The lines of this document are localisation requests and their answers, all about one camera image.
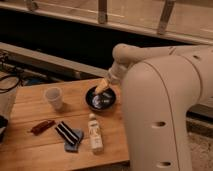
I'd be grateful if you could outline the black ceramic bowl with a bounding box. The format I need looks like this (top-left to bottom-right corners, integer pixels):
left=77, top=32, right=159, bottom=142
left=85, top=87, right=116, bottom=111

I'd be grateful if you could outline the white drink bottle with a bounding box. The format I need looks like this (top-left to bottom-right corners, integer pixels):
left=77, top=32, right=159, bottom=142
left=88, top=113, right=103, bottom=154

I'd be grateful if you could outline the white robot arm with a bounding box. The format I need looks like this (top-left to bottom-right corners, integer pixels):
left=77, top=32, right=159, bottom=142
left=96, top=44, right=213, bottom=171

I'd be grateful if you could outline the white plastic cup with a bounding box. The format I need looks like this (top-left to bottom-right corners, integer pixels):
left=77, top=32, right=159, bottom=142
left=44, top=87, right=63, bottom=110

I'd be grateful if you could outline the blue cloth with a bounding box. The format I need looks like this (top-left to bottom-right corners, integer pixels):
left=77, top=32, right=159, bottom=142
left=64, top=129, right=84, bottom=153

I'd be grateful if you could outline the brown snack bar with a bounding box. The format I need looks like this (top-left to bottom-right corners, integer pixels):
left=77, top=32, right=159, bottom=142
left=30, top=120, right=55, bottom=135

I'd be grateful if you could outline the black object at left edge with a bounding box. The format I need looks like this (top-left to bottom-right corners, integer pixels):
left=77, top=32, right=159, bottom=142
left=0, top=115, right=8, bottom=143

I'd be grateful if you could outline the black cable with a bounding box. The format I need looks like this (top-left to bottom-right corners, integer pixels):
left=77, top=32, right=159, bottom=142
left=0, top=53, right=24, bottom=94

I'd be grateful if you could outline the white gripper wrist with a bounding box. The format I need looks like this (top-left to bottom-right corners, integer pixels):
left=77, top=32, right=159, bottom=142
left=95, top=62, right=127, bottom=94

